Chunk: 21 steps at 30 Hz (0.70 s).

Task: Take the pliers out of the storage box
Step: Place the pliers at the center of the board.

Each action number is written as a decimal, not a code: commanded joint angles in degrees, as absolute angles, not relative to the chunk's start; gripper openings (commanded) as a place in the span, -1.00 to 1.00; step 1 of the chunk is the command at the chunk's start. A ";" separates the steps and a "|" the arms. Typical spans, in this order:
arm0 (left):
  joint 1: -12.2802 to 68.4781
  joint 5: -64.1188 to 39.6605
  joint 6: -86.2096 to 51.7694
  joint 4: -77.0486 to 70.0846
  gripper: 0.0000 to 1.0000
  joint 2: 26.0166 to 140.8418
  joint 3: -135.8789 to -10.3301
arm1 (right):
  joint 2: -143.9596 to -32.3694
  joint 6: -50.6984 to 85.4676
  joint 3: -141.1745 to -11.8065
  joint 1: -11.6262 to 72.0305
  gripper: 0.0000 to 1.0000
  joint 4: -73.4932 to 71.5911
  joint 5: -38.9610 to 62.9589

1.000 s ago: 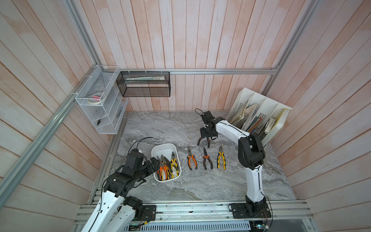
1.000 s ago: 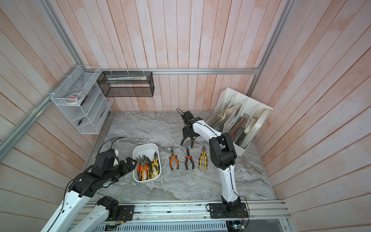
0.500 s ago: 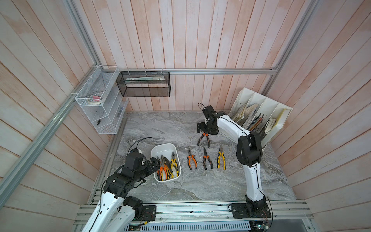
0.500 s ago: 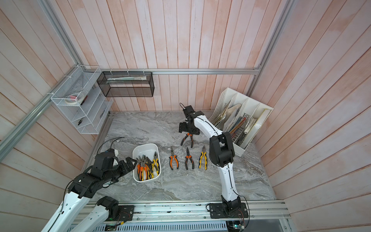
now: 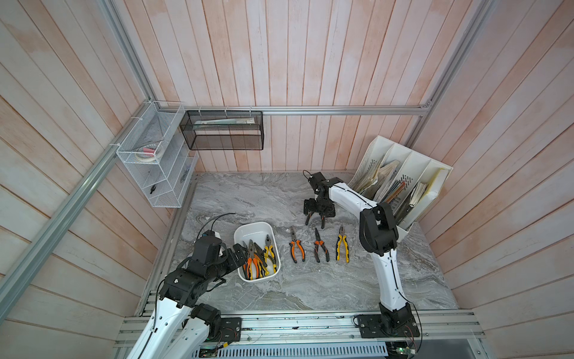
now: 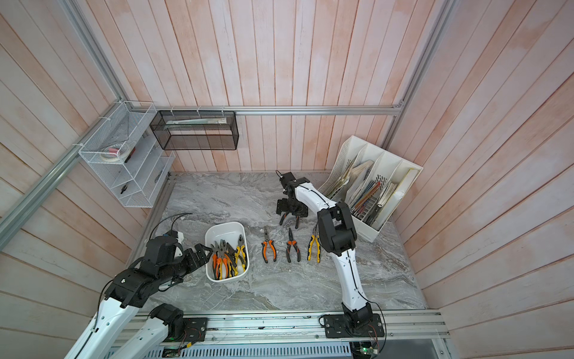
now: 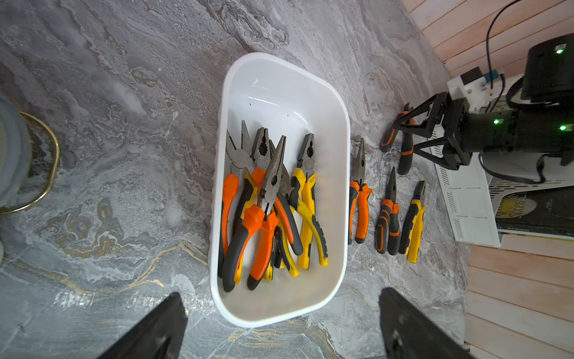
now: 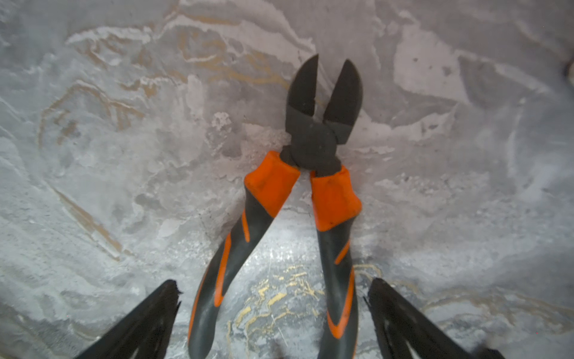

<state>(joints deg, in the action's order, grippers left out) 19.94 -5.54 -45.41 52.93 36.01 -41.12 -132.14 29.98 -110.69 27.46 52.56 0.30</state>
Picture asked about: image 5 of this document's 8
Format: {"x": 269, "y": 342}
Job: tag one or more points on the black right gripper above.
{"x": 308, "y": 207}

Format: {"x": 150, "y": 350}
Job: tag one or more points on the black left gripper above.
{"x": 233, "y": 263}

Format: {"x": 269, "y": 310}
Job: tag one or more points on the white plastic storage box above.
{"x": 257, "y": 232}

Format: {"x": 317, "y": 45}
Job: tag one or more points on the yellow black pliers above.
{"x": 342, "y": 248}

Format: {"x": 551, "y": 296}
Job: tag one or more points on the orange black pliers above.
{"x": 319, "y": 243}

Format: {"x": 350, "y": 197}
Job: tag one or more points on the orange grey long-nose pliers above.
{"x": 295, "y": 245}

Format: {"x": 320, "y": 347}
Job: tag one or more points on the dark orange-tipped pliers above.
{"x": 315, "y": 219}

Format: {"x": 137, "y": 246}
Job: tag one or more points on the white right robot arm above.
{"x": 379, "y": 236}

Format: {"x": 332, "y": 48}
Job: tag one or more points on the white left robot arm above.
{"x": 179, "y": 325}

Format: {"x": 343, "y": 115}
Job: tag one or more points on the orange pliers in box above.
{"x": 254, "y": 268}

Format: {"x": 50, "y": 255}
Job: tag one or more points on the yellow pliers in box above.
{"x": 270, "y": 254}

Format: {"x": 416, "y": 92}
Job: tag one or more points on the white desktop file organizer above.
{"x": 405, "y": 179}

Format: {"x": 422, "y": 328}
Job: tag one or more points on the tape roll on shelf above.
{"x": 146, "y": 154}

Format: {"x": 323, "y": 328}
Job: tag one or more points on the black mesh wall basket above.
{"x": 223, "y": 130}

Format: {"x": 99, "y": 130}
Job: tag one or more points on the white wire mesh shelf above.
{"x": 165, "y": 181}

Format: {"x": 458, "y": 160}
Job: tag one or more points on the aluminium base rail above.
{"x": 329, "y": 327}

